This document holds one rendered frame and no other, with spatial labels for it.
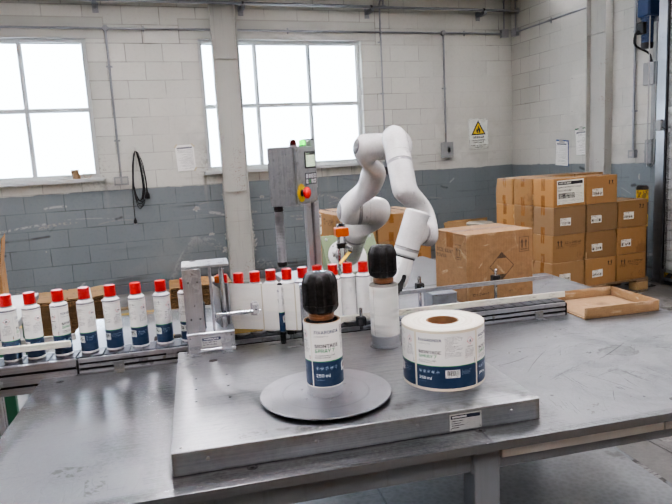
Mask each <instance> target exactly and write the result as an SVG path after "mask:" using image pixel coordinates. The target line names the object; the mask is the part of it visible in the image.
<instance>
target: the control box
mask: <svg viewBox="0 0 672 504"><path fill-rule="evenodd" d="M304 151H315V148H313V146H289V147H273V148H267V159H268V173H269V187H270V202H271V206H272V207H281V206H299V205H303V204H308V203H313V202H316V200H318V192H317V183H316V184H309V185H306V182H305V173H311V172H316V168H306V169H305V159H304ZM305 187H309V188H310V189H311V196H310V198H309V199H306V198H305V197H304V196H301V190H303V189H304V188H305Z"/></svg>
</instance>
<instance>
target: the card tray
mask: <svg viewBox="0 0 672 504"><path fill-rule="evenodd" d="M558 299H561V300H564V301H565V302H566V303H567V313H569V314H572V315H575V316H577V317H580V318H582V319H585V320H586V319H594V318H602V317H610V316H618V315H626V314H635V313H643V312H651V311H659V299H655V298H652V297H648V296H645V295H642V294H638V293H635V292H631V291H628V290H624V289H621V288H617V287H614V286H605V287H596V288H587V289H578V290H569V291H565V297H558Z"/></svg>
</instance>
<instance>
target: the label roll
mask: <svg viewBox="0 0 672 504"><path fill-rule="evenodd" d="M401 322H402V349H403V375H404V380H405V381H406V382H407V383H408V384H410V385H412V386H414V387H417V388H420V389H424V390H430V391H442V392H450V391H461V390H466V389H470V388H474V387H476V386H478V385H480V384H481V383H483V382H484V380H485V341H484V318H483V317H482V316H480V315H478V314H475V313H472V312H467V311H460V310H427V311H420V312H416V313H412V314H409V315H407V316H405V317H403V318H402V321H401Z"/></svg>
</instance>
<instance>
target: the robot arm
mask: <svg viewBox="0 0 672 504"><path fill-rule="evenodd" d="M411 152H412V140H411V138H410V136H409V135H408V134H407V133H406V132H405V131H404V130H403V129H402V128H401V127H399V126H396V125H392V126H389V127H388V128H386V129H385V131H384V132H383V133H368V134H362V135H360V136H358V137H357V138H356V139H355V141H354V144H353V154H354V157H355V159H356V160H357V162H358V163H359V164H360V165H361V166H362V172H361V175H360V179H359V182H358V184H357V185H356V186H355V187H354V188H353V189H351V190H350V191H349V192H348V193H347V194H346V195H345V196H344V197H343V198H342V199H341V201H340V202H339V204H338V206H337V217H338V219H339V221H340V222H342V223H343V224H345V227H348V228H349V236H346V243H347V244H348V245H350V246H352V247H353V250H351V251H352V253H350V254H349V256H348V257H347V262H352V271H353V272H352V273H355V272H358V261H367V254H366V252H365V250H364V246H365V243H366V240H367V237H368V235H369V234H371V233H373V232H374V231H376V230H378V229H379V228H381V227H382V226H383V225H384V224H385V223H386V222H387V221H388V219H389V217H390V214H391V207H390V205H389V203H388V201H387V200H385V199H384V198H380V197H375V196H376V195H377V194H378V193H379V192H380V190H381V188H382V186H383V183H384V180H385V177H386V171H385V168H384V166H383V164H382V163H381V162H379V161H378V160H386V161H387V167H388V172H389V178H390V183H391V188H392V193H393V195H394V197H395V198H396V199H397V200H398V201H399V202H400V203H402V204H403V205H404V206H405V207H406V209H405V213H404V216H403V220H402V223H401V226H400V230H399V233H398V236H397V240H396V243H395V247H394V248H395V250H396V259H397V273H396V275H395V276H394V277H393V279H394V281H395V282H397V283H398V295H399V293H400V292H401V291H402V289H403V288H405V287H406V286H407V284H408V281H409V277H410V273H411V269H412V264H413V261H415V259H414V258H417V257H418V253H419V250H420V246H421V245H423V246H432V245H434V244H435V243H436V242H437V240H438V225H437V221H436V217H435V213H434V210H433V208H432V206H431V204H430V203H429V201H428V200H427V198H426V197H425V196H424V195H423V193H422V192H421V191H420V190H419V189H418V187H417V184H416V178H415V173H414V167H413V162H412V156H411ZM336 243H337V241H336V242H335V243H333V244H332V245H331V247H330V249H329V252H328V258H329V261H330V263H331V264H332V263H335V264H337V266H338V248H337V246H336ZM338 270H339V266H338Z"/></svg>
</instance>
